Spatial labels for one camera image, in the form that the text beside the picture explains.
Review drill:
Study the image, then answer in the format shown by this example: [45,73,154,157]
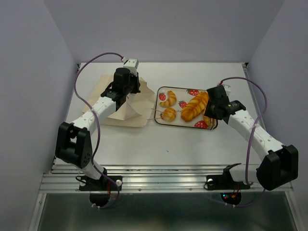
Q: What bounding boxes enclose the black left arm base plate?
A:
[75,175,117,192]

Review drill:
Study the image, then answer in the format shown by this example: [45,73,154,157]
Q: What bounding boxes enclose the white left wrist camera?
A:
[122,57,139,75]

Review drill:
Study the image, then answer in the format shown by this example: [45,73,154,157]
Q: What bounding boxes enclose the fake round bread roll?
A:
[162,107,177,122]

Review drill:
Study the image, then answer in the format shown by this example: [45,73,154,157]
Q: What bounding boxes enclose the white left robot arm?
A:
[55,67,140,190]

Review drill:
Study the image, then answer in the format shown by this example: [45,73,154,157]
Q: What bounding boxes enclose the strawberry print tray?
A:
[154,86,207,129]

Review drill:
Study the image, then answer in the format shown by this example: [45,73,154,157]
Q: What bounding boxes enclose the fake croissant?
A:
[159,90,177,108]

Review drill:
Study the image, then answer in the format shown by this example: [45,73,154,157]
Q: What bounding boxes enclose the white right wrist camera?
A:
[217,83,231,96]

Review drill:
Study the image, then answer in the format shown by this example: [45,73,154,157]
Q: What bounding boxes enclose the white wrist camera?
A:
[122,57,139,75]
[217,83,231,96]

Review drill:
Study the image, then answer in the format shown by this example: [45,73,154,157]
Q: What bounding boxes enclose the aluminium table edge rail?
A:
[242,63,268,131]

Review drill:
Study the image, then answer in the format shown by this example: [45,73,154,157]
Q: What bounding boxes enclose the small fake bread piece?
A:
[203,115,213,128]

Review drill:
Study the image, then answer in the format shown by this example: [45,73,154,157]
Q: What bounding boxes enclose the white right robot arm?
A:
[204,85,298,191]

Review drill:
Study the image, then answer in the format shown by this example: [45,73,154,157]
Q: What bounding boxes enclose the beige paper bag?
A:
[87,75,155,128]

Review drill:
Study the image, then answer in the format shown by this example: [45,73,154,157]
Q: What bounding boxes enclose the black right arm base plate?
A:
[204,174,250,191]

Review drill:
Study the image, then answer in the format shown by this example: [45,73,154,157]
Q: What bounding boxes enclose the aluminium front frame rails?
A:
[38,165,294,194]

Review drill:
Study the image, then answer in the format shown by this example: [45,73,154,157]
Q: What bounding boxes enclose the metal tongs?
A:
[203,111,217,130]

